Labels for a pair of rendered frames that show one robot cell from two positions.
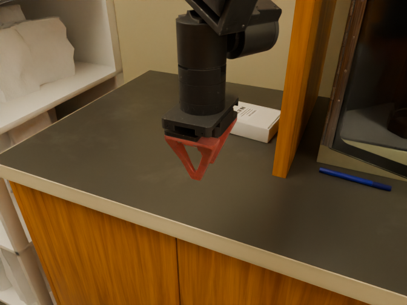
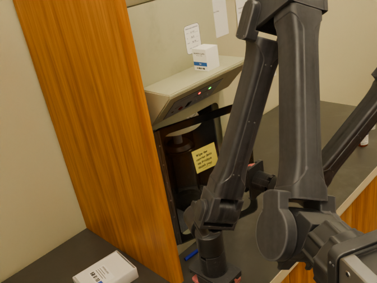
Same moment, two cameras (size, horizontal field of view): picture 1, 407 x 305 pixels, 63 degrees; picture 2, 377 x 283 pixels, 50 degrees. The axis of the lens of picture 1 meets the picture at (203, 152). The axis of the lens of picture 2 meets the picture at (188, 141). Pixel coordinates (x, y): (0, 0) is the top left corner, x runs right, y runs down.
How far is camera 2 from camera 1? 0.78 m
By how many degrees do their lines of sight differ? 57
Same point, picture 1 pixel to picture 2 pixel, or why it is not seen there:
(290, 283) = not seen: outside the picture
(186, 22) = (215, 237)
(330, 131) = (177, 234)
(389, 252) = (258, 260)
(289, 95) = (169, 234)
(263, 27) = not seen: hidden behind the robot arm
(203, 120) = (233, 270)
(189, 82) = (221, 260)
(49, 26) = not seen: outside the picture
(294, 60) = (164, 215)
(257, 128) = (128, 274)
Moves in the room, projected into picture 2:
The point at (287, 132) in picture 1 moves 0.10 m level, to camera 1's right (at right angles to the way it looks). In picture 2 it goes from (175, 254) to (187, 231)
